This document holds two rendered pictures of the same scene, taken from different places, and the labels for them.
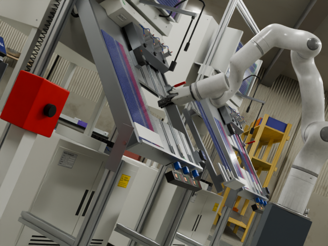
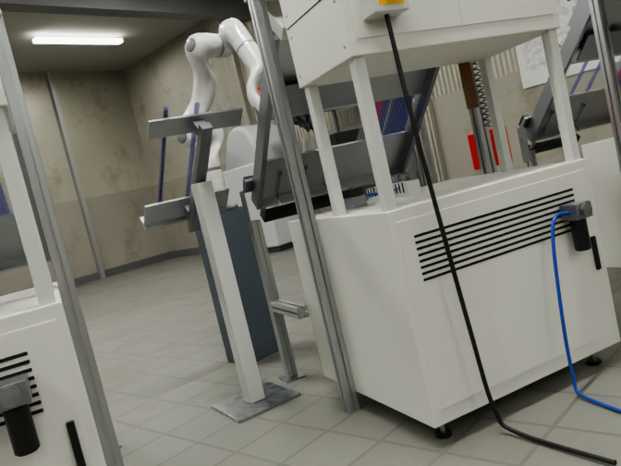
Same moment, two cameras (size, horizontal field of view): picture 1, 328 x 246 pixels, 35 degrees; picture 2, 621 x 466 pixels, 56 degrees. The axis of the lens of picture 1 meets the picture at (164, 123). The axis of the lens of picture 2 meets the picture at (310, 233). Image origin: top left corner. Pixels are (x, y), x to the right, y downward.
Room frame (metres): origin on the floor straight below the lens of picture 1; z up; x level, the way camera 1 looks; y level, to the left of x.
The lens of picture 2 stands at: (4.11, 1.35, 0.73)
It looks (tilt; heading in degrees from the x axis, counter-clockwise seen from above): 5 degrees down; 219
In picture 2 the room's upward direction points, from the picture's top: 13 degrees counter-clockwise
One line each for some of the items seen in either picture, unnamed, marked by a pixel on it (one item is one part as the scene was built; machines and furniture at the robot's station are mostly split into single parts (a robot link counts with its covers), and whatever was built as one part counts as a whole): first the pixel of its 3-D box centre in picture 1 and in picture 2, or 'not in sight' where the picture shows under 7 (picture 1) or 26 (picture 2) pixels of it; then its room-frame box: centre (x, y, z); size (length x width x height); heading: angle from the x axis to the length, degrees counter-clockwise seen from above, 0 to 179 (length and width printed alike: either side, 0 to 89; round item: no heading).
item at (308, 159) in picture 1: (316, 147); (207, 145); (2.24, -0.66, 1.00); 0.19 x 0.12 x 0.24; 179
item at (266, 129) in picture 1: (247, 174); not in sight; (9.34, -1.76, 1.05); 2.40 x 0.62 x 2.10; 174
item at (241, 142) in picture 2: not in sight; (263, 188); (-1.47, -3.79, 0.81); 0.83 x 0.69 x 1.61; 84
